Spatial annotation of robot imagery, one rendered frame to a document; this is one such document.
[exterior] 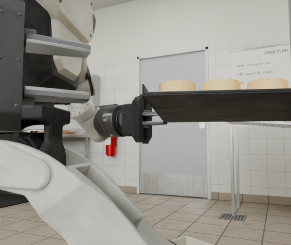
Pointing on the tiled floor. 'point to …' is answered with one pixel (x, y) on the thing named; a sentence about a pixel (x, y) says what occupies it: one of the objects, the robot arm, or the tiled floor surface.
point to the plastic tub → (189, 241)
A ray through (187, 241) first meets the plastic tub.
